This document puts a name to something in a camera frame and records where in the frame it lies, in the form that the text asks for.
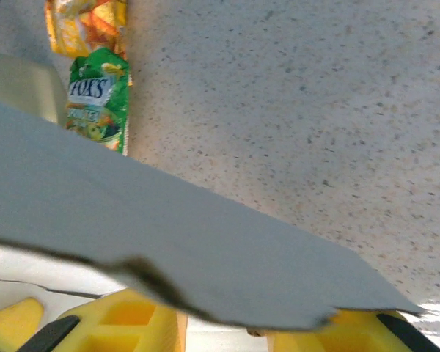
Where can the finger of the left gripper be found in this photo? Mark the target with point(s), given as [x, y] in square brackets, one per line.
[11, 317]

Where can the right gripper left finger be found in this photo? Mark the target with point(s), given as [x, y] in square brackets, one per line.
[132, 330]

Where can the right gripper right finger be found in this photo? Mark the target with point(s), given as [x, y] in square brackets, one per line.
[352, 337]

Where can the white paper box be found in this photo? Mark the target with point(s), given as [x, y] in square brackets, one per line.
[168, 220]

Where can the cream knife block pink top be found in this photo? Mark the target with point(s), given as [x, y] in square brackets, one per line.
[22, 88]

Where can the green Fox's candy bag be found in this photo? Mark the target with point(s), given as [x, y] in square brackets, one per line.
[99, 99]

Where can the yellow candy bag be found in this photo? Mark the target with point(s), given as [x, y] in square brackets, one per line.
[84, 25]

